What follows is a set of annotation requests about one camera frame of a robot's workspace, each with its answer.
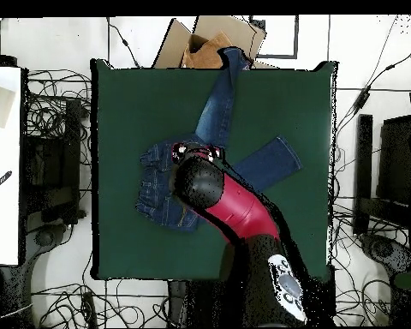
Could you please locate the blue denim jeans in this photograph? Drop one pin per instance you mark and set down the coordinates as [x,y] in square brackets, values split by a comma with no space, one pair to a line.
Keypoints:
[267,164]

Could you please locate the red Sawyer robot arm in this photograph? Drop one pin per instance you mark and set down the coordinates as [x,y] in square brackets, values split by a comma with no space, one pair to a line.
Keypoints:
[236,205]

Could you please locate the dark green table cloth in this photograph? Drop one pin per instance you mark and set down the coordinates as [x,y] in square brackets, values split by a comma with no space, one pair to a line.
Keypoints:
[140,102]

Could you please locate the brown cardboard box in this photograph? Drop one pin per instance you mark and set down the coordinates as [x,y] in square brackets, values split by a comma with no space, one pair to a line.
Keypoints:
[171,48]

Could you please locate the black power strip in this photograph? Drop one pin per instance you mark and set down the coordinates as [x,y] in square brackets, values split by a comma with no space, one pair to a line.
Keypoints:
[89,308]
[328,294]

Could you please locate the black threaded rod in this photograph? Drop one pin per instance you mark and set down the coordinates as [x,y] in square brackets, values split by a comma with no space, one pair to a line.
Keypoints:
[0,182]

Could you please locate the white table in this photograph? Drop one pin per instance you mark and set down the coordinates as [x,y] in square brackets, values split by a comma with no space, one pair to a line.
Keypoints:
[3,222]

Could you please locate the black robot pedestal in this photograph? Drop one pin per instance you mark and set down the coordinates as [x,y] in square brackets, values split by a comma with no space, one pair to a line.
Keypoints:
[198,305]

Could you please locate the black rectangular frame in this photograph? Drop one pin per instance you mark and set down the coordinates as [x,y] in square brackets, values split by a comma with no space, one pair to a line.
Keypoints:
[296,37]

